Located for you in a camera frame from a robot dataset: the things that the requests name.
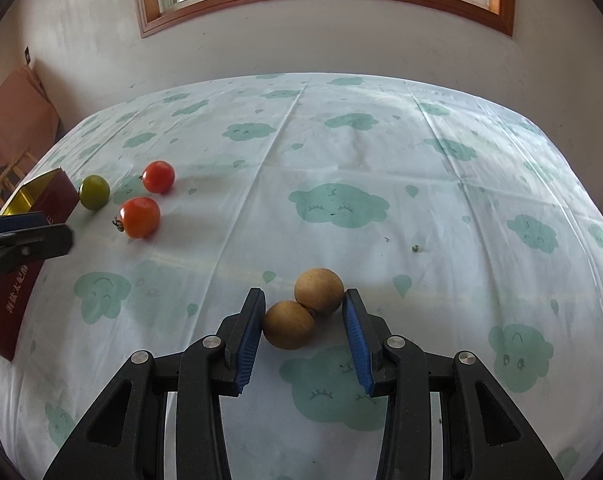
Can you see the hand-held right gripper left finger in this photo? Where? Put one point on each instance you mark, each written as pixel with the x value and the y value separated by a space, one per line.
pixel 249 345

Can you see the round tan longan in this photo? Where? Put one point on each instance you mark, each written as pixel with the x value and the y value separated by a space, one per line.
pixel 319 292
pixel 287 325

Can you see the wooden stool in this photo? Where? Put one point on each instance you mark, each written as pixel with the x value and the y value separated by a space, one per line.
pixel 11 170

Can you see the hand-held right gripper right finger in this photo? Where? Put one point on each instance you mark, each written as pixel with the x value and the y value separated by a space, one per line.
pixel 356 345

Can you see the red tin box gold inside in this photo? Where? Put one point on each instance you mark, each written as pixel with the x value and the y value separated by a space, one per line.
pixel 56 195

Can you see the cloud printed white tablecloth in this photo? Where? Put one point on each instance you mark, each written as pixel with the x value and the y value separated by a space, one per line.
pixel 381 160

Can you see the red tomato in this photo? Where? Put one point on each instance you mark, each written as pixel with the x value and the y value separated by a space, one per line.
pixel 140 217
pixel 158 176

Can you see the orange cloth cover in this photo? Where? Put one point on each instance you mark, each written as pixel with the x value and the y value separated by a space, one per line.
pixel 16 115

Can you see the dark wall switch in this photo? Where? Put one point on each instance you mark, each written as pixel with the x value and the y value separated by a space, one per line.
pixel 27 55

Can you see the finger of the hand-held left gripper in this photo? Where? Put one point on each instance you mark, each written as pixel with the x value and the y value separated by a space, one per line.
pixel 16 221
pixel 41 242

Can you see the green tomato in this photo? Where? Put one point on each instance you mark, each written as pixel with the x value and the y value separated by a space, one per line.
pixel 94 191

